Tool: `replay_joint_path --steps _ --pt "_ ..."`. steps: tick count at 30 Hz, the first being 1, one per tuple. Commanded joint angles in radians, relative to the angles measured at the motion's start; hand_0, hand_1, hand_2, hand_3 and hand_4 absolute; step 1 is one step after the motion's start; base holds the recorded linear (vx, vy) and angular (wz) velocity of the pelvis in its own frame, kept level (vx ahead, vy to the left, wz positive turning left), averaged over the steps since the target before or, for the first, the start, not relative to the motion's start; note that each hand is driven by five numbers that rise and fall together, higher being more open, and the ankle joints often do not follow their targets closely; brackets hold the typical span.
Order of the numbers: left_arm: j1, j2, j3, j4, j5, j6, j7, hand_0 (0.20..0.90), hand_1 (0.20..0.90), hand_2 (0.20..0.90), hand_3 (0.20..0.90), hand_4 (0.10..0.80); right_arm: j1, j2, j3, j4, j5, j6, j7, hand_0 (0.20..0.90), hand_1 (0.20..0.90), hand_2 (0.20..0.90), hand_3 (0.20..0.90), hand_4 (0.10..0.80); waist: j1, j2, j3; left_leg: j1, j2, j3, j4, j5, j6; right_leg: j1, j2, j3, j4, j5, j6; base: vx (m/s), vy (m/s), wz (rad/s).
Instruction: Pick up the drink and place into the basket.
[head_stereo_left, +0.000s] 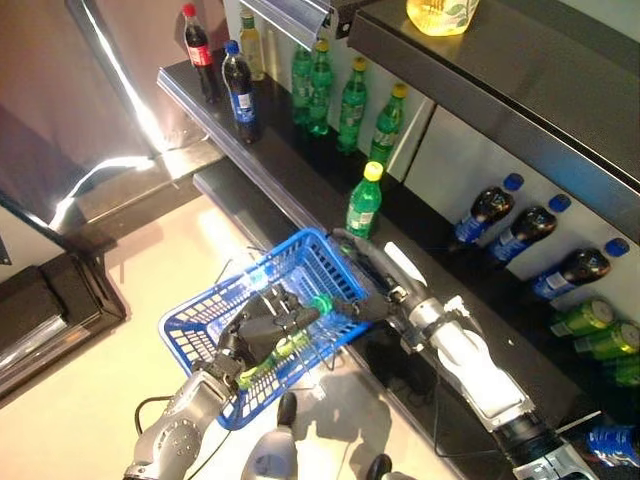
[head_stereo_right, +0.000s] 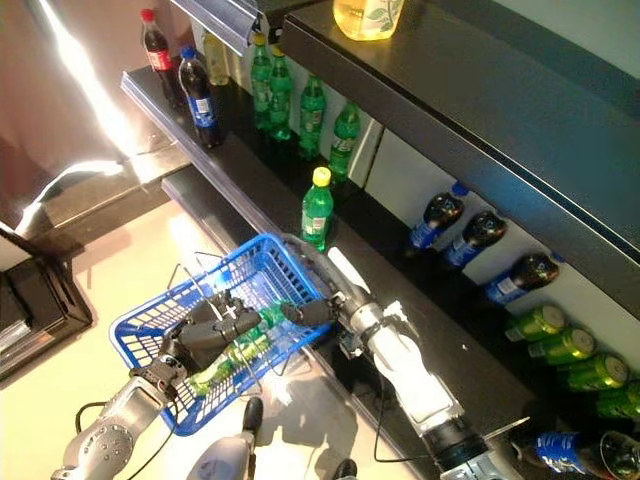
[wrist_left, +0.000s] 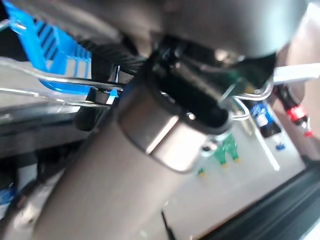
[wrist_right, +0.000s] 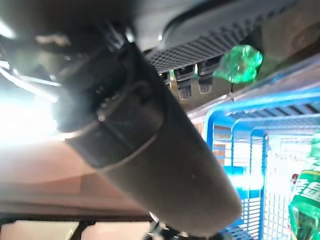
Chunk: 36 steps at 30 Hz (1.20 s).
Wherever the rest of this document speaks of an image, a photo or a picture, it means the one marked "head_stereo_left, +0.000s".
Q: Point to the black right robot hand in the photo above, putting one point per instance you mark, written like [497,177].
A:
[377,280]

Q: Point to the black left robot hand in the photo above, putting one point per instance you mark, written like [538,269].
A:
[260,330]

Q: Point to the blue plastic shopping basket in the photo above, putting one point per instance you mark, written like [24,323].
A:
[200,320]

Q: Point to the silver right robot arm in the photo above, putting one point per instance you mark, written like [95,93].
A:
[475,365]

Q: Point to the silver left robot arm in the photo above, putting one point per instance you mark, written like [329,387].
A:
[180,430]

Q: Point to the green soda bottle yellow cap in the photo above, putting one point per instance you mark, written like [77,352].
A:
[320,90]
[301,85]
[352,110]
[386,130]
[364,205]

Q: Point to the grey left robot leg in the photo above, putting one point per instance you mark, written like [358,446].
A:
[275,450]

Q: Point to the plain black shelf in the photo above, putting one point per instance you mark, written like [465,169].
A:
[500,85]

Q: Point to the yellow juice bottle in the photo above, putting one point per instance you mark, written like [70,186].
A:
[252,45]

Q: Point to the large yellow tea bottle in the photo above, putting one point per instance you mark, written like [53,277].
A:
[440,17]

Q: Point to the small cola bottle red label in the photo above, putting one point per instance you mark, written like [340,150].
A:
[199,50]

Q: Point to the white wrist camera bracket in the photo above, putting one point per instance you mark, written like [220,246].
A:
[405,262]

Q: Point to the dark metal wall post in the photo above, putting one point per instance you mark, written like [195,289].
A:
[115,75]

